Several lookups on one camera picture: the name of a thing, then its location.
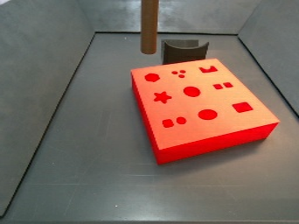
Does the dark grey curved holder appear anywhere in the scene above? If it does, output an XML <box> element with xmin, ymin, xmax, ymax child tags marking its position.
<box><xmin>162</xmin><ymin>39</ymin><xmax>210</xmax><ymax>64</ymax></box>

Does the brown oval peg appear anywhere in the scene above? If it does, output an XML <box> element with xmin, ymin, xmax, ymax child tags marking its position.
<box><xmin>141</xmin><ymin>0</ymin><xmax>159</xmax><ymax>54</ymax></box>

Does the red shape-sorter block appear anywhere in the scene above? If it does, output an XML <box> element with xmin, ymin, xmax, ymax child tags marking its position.
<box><xmin>131</xmin><ymin>59</ymin><xmax>280</xmax><ymax>165</ymax></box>

